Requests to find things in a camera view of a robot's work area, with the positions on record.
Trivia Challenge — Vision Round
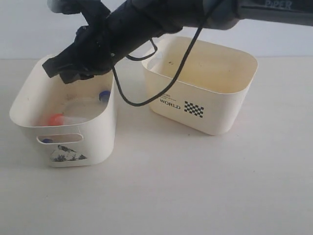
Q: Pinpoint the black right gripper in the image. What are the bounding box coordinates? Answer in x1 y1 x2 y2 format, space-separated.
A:
42 0 208 84

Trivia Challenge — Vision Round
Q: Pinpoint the orange-capped object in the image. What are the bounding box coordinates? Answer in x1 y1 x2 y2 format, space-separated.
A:
47 113 64 126

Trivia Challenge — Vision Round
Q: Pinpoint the cream bin with WORLD label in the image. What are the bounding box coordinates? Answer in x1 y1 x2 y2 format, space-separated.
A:
142 36 258 135

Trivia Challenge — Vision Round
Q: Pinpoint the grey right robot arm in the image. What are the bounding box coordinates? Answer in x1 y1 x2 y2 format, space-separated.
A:
43 0 313 84

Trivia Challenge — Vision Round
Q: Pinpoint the cream plastic bin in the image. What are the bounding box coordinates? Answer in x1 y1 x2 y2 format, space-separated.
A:
9 57 117 167

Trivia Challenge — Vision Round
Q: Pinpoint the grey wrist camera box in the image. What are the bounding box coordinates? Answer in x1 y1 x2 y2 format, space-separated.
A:
47 0 111 15

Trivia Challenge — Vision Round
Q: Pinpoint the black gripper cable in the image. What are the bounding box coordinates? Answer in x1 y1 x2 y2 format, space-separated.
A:
112 0 221 107

